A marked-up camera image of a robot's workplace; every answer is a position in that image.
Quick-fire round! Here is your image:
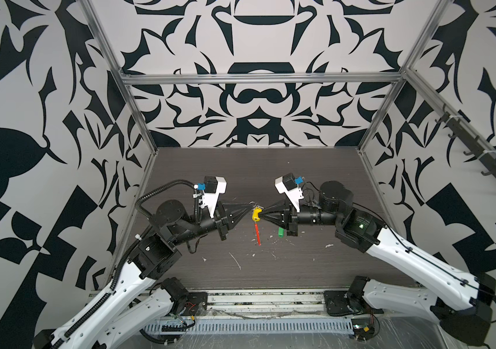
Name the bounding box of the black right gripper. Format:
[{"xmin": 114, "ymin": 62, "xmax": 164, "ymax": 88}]
[{"xmin": 262, "ymin": 196, "xmax": 346, "ymax": 237}]

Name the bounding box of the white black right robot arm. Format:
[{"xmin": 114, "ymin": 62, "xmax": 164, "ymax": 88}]
[{"xmin": 257, "ymin": 178, "xmax": 496, "ymax": 347}]

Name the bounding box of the black corrugated cable conduit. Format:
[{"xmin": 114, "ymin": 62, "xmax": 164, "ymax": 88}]
[{"xmin": 135, "ymin": 179, "xmax": 196, "ymax": 219}]

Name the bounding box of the yellow plastic key tag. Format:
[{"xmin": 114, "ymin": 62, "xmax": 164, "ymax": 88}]
[{"xmin": 252, "ymin": 206, "xmax": 262, "ymax": 223}]

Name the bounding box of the white slotted cable duct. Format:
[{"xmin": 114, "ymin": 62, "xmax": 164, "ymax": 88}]
[{"xmin": 143, "ymin": 318, "xmax": 354, "ymax": 335}]

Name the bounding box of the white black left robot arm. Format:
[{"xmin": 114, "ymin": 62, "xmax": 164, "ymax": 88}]
[{"xmin": 32, "ymin": 177, "xmax": 255, "ymax": 348}]

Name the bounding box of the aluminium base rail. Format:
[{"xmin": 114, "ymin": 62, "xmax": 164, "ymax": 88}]
[{"xmin": 86, "ymin": 287, "xmax": 451, "ymax": 321}]

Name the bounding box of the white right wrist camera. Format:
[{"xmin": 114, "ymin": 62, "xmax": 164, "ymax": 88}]
[{"xmin": 274, "ymin": 173, "xmax": 304, "ymax": 212}]

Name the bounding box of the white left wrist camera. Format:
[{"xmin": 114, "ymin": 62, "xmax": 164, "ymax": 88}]
[{"xmin": 194, "ymin": 176, "xmax": 227, "ymax": 218}]

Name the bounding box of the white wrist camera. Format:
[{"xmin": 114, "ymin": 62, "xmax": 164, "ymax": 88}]
[
  {"xmin": 274, "ymin": 173, "xmax": 304, "ymax": 212},
  {"xmin": 194, "ymin": 176, "xmax": 227, "ymax": 218}
]

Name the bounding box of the grey wall hook rack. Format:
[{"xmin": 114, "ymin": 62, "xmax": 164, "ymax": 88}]
[{"xmin": 436, "ymin": 103, "xmax": 496, "ymax": 180}]

